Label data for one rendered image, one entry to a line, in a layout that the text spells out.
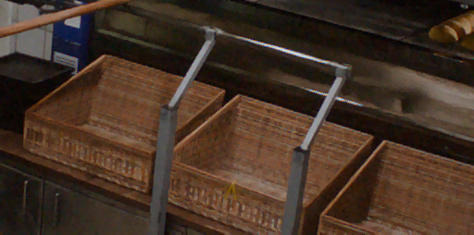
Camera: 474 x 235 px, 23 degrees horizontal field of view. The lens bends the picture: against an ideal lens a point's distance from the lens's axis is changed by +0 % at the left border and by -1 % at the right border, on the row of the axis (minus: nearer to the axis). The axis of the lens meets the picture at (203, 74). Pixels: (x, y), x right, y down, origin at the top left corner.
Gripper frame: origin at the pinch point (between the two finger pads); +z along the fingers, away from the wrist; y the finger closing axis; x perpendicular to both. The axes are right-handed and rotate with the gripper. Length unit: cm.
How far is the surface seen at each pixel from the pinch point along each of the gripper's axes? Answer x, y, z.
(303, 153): 4, 24, 91
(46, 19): 22.7, -0.6, 7.0
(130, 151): -8, 47, 23
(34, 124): -8, 50, -19
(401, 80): -58, 14, 96
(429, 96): -57, 16, 107
